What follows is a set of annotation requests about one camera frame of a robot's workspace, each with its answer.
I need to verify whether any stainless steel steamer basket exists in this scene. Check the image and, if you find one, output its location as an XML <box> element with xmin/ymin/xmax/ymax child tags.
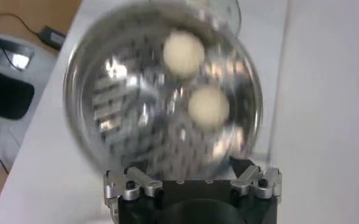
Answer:
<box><xmin>62</xmin><ymin>1</ymin><xmax>264</xmax><ymax>180</ymax></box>

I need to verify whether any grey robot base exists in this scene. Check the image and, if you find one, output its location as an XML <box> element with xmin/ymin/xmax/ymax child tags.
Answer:
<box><xmin>0</xmin><ymin>32</ymin><xmax>58</xmax><ymax>167</ymax></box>

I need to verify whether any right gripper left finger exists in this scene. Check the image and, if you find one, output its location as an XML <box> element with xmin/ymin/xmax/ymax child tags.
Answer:
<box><xmin>104</xmin><ymin>166</ymin><xmax>164</xmax><ymax>202</ymax></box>

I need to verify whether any white steamed baozi bun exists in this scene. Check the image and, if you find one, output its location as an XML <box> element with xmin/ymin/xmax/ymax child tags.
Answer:
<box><xmin>187</xmin><ymin>85</ymin><xmax>230</xmax><ymax>128</ymax></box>
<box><xmin>163</xmin><ymin>30</ymin><xmax>206</xmax><ymax>79</ymax></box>

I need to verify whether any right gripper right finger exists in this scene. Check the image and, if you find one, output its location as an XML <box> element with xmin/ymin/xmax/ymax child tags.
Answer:
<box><xmin>229</xmin><ymin>164</ymin><xmax>283</xmax><ymax>200</ymax></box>

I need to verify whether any black floor power adapter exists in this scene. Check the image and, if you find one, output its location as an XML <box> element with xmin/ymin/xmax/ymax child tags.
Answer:
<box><xmin>0</xmin><ymin>12</ymin><xmax>67</xmax><ymax>51</ymax></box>

